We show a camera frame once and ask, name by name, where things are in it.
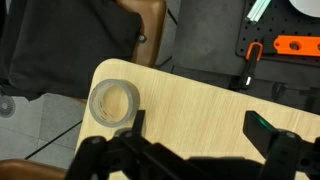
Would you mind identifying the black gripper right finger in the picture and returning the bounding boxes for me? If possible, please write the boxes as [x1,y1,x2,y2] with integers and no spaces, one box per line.
[243,111,279,158]

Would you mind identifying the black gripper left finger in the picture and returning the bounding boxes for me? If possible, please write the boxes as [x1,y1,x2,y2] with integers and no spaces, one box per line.
[132,110,146,136]

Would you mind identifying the black jacket on chair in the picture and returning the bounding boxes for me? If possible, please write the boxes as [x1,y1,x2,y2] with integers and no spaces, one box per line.
[0,0,142,101]

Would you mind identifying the brown leather chair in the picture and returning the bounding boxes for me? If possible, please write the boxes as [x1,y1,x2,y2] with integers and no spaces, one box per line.
[115,0,167,67]

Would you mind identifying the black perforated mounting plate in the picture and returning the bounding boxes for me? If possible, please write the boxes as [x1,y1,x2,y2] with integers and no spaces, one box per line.
[235,0,320,66]

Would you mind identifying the grey duct tape roll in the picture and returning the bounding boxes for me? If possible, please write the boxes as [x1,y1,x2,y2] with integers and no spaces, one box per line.
[88,79,140,128]

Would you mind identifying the black clamp orange handle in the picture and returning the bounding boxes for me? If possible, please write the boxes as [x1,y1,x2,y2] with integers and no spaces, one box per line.
[240,42,263,89]

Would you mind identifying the orange printed bracket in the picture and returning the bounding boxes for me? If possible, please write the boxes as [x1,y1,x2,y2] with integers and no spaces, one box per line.
[273,35,320,57]

